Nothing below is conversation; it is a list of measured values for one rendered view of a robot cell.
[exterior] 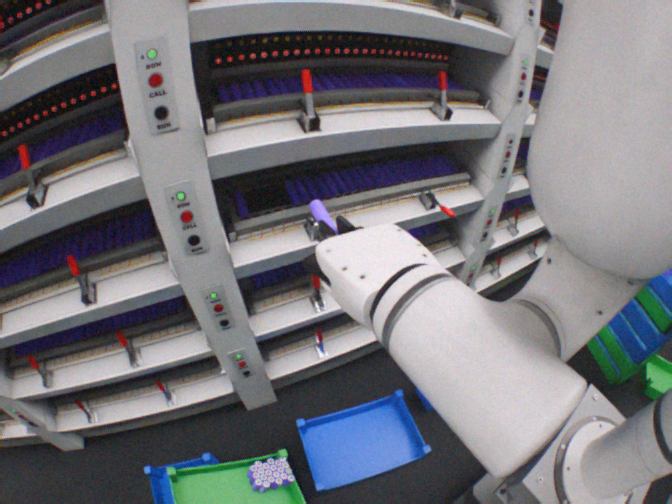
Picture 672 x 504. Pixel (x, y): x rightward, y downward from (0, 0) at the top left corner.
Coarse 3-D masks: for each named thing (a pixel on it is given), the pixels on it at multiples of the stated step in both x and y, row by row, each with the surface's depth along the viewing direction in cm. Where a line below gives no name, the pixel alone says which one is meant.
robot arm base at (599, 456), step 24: (648, 408) 22; (576, 432) 35; (600, 432) 34; (624, 432) 25; (648, 432) 20; (576, 456) 32; (600, 456) 27; (624, 456) 22; (648, 456) 18; (576, 480) 29; (600, 480) 25; (624, 480) 20; (648, 480) 17
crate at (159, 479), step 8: (208, 456) 61; (176, 464) 60; (184, 464) 61; (192, 464) 62; (200, 464) 64; (208, 464) 65; (152, 472) 55; (160, 472) 59; (152, 480) 55; (160, 480) 59; (168, 480) 59; (152, 488) 53; (160, 488) 56; (168, 488) 57; (160, 496) 54; (168, 496) 55
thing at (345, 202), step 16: (448, 176) 68; (464, 176) 69; (368, 192) 60; (384, 192) 61; (400, 192) 63; (416, 192) 65; (304, 208) 56; (336, 208) 58; (240, 224) 52; (256, 224) 52; (272, 224) 54
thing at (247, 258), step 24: (456, 144) 73; (264, 168) 60; (456, 168) 74; (480, 168) 68; (216, 192) 58; (456, 192) 69; (480, 192) 70; (360, 216) 60; (384, 216) 61; (408, 216) 62; (432, 216) 65; (240, 240) 53; (264, 240) 54; (288, 240) 54; (240, 264) 50; (264, 264) 53
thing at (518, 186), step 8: (520, 144) 87; (528, 144) 89; (520, 152) 84; (520, 160) 80; (520, 168) 82; (512, 176) 70; (520, 176) 79; (512, 184) 70; (520, 184) 77; (512, 192) 75; (520, 192) 77; (528, 192) 81; (504, 200) 77
